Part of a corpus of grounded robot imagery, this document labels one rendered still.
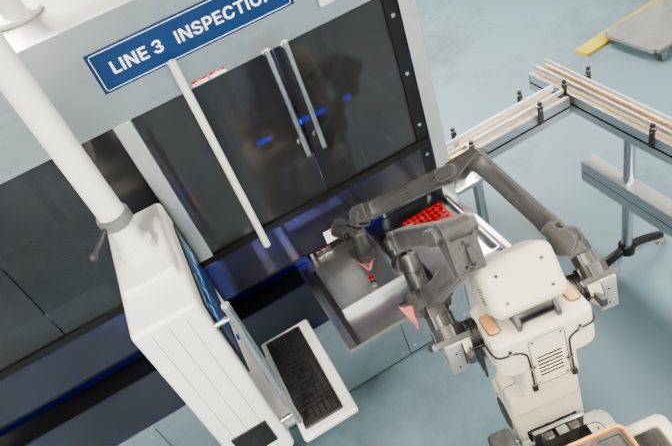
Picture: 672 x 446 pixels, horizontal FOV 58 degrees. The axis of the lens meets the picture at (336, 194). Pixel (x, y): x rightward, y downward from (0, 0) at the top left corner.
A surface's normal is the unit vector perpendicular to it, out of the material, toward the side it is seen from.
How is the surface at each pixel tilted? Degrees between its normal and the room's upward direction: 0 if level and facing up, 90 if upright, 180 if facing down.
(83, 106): 90
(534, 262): 47
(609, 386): 0
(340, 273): 0
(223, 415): 90
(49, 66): 90
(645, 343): 0
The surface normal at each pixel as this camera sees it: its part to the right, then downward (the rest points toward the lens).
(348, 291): -0.28, -0.73
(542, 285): 0.00, -0.07
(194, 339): 0.41, 0.50
